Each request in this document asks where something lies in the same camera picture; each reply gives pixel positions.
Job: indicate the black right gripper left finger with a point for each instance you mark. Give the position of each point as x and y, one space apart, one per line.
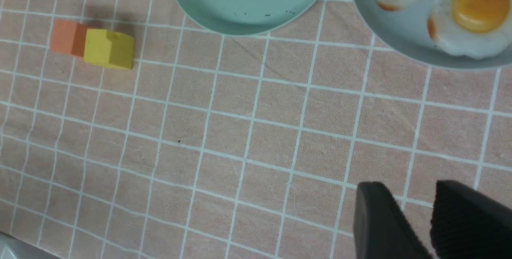
381 231

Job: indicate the yellow foam block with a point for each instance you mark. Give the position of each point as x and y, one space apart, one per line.
109 49

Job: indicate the grey egg plate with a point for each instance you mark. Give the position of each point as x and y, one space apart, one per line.
406 32

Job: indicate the orange foam block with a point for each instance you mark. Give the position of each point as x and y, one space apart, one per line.
68 37

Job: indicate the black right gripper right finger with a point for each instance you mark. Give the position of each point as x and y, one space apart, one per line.
469 225

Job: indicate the pink checkered tablecloth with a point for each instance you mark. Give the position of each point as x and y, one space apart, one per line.
230 147

